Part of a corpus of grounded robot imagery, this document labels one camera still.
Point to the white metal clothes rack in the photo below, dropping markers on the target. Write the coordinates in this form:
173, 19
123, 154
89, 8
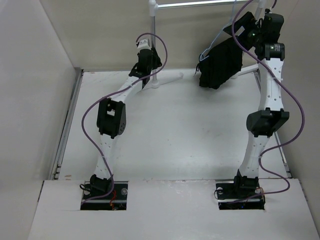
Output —
154, 83

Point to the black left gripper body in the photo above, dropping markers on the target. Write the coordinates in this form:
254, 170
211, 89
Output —
155, 62

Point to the black trousers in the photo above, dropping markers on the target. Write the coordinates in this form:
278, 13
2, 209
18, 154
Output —
221, 63

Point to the left aluminium table rail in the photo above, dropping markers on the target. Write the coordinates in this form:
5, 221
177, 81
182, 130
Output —
60, 151

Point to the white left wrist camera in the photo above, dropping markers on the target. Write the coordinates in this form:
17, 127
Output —
143, 44

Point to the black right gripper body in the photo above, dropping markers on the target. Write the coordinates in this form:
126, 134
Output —
251, 27

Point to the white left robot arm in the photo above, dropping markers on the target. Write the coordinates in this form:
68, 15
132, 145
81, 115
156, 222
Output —
111, 121

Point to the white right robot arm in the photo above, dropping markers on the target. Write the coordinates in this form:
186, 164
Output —
261, 124

